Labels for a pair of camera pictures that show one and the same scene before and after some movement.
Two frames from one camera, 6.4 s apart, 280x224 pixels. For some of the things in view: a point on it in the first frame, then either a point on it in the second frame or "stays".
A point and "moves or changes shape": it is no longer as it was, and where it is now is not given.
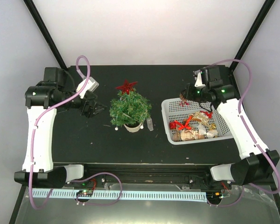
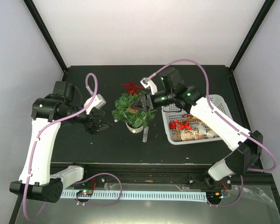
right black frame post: [253, 32] stays
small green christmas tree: [130, 110] moves or changes shape
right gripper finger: [183, 91] -> [142, 103]
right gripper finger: [186, 99] -> [143, 109]
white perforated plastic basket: [173, 110] stays
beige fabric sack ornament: [187, 135] stays
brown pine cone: [182, 97] moves or changes shape
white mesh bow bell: [210, 134] stays
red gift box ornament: [172, 125] stays
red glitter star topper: [126, 87] -> [132, 88]
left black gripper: [93, 105] -> [93, 129]
